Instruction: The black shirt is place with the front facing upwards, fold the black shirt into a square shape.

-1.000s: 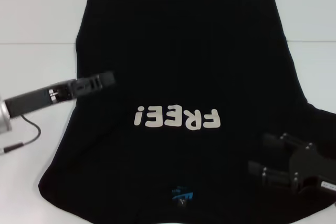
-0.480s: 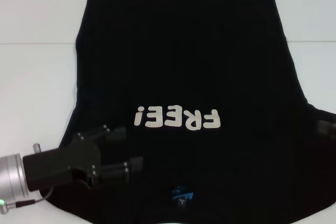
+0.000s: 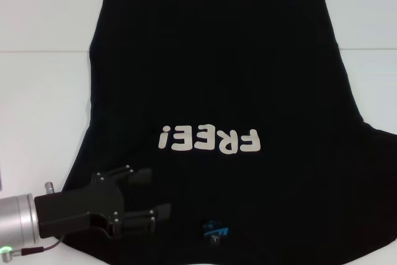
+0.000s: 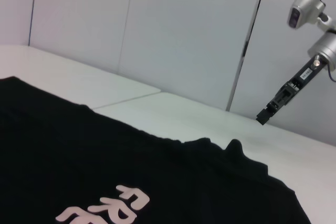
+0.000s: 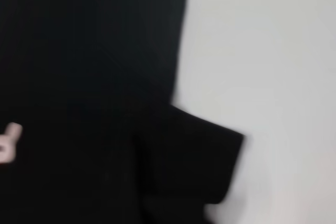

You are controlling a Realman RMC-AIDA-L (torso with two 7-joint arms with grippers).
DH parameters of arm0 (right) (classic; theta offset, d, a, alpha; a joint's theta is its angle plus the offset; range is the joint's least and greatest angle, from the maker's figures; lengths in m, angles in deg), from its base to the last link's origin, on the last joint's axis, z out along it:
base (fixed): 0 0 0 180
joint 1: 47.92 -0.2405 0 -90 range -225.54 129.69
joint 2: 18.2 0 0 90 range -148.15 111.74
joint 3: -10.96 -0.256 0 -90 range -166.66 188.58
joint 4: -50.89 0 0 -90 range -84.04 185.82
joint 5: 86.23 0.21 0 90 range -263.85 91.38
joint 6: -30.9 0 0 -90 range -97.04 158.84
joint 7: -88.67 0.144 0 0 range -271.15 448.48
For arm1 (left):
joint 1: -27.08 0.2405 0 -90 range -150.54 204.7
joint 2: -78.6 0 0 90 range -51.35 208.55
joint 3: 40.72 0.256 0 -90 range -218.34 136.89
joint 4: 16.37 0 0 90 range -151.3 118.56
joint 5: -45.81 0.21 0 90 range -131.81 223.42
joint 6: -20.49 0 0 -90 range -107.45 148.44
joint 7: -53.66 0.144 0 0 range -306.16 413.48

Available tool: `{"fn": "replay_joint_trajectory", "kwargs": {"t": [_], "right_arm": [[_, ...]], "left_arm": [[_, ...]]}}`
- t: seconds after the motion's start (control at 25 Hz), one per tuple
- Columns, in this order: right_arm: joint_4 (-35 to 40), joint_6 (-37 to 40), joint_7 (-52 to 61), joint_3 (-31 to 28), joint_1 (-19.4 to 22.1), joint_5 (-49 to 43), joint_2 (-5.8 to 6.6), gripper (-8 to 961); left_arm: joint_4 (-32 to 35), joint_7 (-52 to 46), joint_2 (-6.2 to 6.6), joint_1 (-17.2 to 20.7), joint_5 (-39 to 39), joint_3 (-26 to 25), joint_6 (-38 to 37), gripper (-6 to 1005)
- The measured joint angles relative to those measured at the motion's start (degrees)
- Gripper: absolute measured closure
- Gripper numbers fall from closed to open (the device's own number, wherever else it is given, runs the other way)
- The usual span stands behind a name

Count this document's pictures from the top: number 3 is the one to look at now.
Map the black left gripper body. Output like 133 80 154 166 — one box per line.
33 172 127 238

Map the black shirt with FREE print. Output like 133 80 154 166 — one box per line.
58 0 397 265

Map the left wrist cable with connector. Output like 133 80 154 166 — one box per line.
1 234 66 252

